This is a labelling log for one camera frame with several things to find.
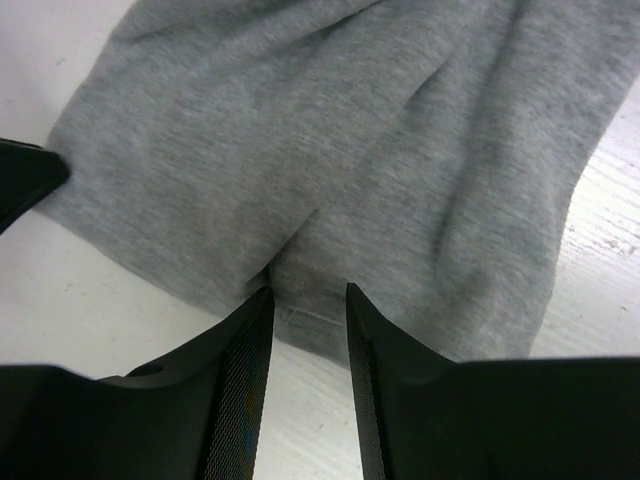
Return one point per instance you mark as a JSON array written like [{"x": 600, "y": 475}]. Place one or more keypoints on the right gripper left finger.
[{"x": 193, "y": 413}]

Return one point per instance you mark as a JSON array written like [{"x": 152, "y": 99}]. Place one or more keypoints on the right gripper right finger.
[{"x": 422, "y": 416}]

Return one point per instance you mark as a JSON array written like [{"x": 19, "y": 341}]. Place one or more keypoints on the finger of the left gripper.
[{"x": 29, "y": 173}]

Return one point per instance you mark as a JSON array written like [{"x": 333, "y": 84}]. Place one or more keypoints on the grey tank top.
[{"x": 426, "y": 151}]

